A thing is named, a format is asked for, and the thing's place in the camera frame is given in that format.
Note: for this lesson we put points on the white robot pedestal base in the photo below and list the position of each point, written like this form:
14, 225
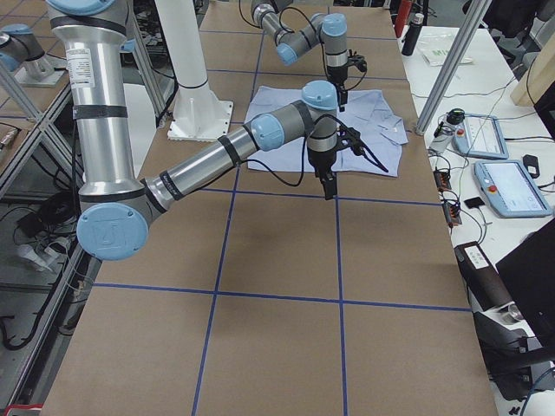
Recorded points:
198, 114

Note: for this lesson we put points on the blue teach pendant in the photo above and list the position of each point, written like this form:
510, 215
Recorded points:
509, 189
480, 136

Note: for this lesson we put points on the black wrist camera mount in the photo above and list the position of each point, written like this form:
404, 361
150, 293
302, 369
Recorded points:
350, 138
356, 60

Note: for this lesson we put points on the aluminium frame post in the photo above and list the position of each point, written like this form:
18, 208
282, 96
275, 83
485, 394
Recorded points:
476, 10

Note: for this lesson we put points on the black monitor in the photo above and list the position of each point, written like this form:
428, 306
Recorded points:
528, 274

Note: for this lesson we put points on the red bottle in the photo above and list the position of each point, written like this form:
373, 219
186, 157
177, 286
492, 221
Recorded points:
403, 12

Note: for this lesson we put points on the black thermos bottle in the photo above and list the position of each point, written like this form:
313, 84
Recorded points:
411, 37

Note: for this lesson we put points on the far blue teach pendant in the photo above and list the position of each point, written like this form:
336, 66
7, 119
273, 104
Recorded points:
480, 136

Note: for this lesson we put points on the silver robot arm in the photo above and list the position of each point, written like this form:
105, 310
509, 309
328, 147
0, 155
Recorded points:
328, 31
118, 208

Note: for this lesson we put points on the near blue teach pendant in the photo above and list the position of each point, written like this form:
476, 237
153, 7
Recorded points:
509, 189

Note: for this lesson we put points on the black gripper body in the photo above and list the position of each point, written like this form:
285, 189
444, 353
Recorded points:
337, 75
321, 161

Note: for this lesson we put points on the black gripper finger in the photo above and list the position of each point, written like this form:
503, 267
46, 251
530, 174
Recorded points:
342, 97
329, 183

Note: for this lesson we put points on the light blue striped shirt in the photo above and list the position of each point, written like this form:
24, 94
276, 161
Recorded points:
366, 111

